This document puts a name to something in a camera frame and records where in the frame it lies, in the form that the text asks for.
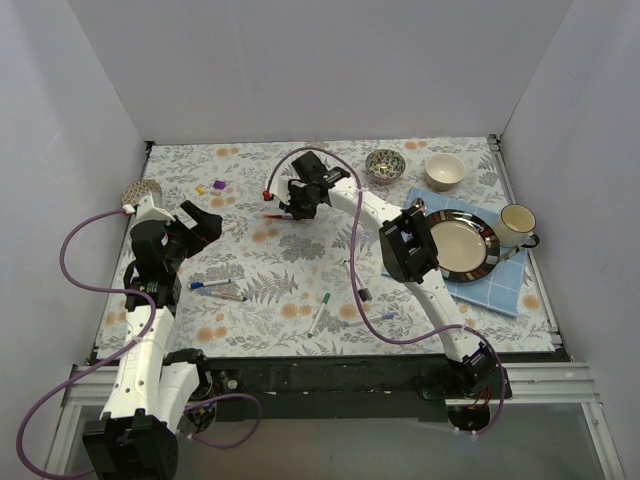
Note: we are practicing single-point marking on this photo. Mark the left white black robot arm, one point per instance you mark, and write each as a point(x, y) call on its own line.
point(135, 436)

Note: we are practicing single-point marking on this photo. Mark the green capped marker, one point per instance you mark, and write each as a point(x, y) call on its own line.
point(318, 315)

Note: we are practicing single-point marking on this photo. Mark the floral dark patterned bowl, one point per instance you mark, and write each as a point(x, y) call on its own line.
point(385, 165)

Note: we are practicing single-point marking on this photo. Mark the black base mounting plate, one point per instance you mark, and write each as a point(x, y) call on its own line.
point(434, 386)

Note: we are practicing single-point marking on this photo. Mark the blue capped marker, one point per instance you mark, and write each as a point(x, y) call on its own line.
point(208, 284)

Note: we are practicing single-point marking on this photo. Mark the patterned bowl at left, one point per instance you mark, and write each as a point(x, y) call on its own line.
point(135, 192)

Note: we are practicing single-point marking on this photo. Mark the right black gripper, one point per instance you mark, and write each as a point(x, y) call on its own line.
point(302, 201)

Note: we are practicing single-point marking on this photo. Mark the pink capped marker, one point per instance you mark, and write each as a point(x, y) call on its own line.
point(229, 227)

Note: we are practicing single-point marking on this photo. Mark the floral tablecloth mat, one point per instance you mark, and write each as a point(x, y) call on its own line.
point(285, 267)

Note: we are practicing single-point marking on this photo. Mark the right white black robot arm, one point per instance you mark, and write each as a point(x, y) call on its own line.
point(409, 255)

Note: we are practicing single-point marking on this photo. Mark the cream ceramic bowl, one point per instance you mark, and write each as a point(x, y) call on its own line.
point(444, 171)

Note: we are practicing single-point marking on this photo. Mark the blue tipped uncapped marker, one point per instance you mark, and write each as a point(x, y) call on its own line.
point(224, 295)

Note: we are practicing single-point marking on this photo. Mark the aluminium frame rail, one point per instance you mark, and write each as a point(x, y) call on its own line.
point(530, 383)

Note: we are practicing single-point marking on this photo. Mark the blue checked cloth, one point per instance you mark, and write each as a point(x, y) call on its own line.
point(500, 290)

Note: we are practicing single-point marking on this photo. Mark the metal knife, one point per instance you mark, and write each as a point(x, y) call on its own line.
point(510, 253)

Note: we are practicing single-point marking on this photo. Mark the black capped marker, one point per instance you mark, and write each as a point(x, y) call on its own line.
point(352, 278)

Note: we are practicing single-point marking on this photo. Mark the cream mug dark handle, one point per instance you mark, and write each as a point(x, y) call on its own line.
point(515, 227)

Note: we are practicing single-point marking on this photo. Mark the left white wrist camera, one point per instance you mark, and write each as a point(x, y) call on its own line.
point(150, 208)

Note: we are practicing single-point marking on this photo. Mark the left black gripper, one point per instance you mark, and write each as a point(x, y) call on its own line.
point(189, 228)

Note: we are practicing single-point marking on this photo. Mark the dark rimmed dinner plate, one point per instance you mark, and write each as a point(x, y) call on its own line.
point(467, 247)

